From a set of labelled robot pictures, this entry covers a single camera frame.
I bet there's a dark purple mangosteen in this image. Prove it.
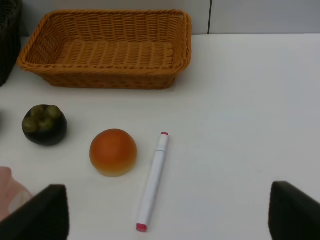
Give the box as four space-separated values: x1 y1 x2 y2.
21 104 68 147

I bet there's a white pink-tipped marker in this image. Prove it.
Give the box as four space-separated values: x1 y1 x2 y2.
136 132 169 233

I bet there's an orange wicker basket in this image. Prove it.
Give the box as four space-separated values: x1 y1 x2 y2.
17 9 192 90

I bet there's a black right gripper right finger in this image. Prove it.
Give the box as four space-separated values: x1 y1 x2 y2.
268 181 320 240

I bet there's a dark brown wicker basket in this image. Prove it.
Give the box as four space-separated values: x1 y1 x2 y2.
0 0 23 86

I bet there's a pink lotion bottle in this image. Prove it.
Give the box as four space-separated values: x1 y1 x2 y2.
0 166 33 221

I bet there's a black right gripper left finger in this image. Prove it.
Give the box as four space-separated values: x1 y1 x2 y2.
0 184 69 240

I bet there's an orange bread bun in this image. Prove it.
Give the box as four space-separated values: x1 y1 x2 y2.
89 129 138 177

